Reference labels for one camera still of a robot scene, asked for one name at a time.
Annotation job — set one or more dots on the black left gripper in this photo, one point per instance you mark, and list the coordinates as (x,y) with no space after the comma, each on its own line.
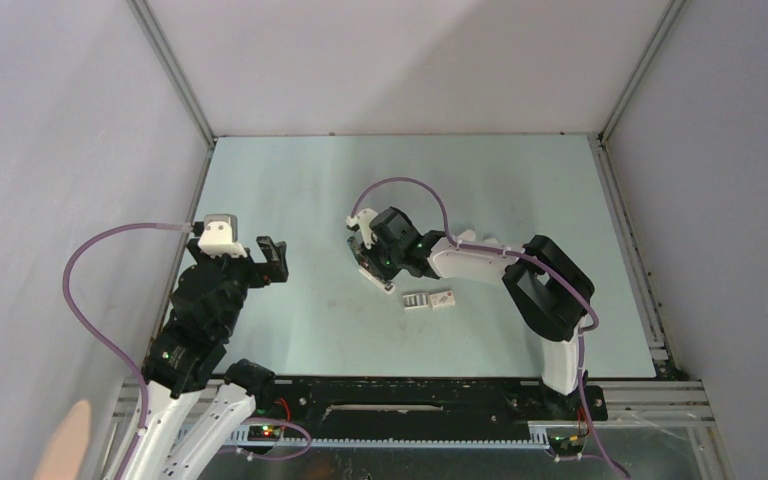
(277,269)

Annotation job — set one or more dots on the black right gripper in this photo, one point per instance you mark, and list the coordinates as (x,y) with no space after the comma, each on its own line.
(386,272)

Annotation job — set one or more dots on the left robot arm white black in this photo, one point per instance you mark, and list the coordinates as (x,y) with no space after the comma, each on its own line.
(177,371)

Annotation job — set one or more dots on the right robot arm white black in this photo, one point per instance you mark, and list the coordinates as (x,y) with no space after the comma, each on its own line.
(549,290)

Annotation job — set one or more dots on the pink stapler large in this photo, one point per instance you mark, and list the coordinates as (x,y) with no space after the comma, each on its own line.
(468,236)

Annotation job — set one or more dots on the open staple box tray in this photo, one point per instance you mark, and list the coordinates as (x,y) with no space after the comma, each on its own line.
(415,301)

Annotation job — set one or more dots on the white staple box sleeve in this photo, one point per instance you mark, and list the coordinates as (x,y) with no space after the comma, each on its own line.
(441,299)

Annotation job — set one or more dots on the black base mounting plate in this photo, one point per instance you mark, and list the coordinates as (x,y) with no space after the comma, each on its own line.
(402,408)

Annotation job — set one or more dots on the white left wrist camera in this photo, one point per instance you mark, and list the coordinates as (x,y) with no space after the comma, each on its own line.
(219,237)

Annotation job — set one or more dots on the slotted cable duct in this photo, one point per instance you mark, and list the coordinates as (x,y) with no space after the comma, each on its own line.
(245,437)

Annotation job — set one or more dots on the aluminium corner frame post left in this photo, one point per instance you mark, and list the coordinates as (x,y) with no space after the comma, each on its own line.
(169,62)

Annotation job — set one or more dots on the aluminium corner frame post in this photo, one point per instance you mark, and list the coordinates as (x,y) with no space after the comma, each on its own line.
(169,62)
(658,38)

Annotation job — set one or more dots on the aluminium corner frame post right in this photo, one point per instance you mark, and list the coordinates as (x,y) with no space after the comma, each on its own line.
(658,38)

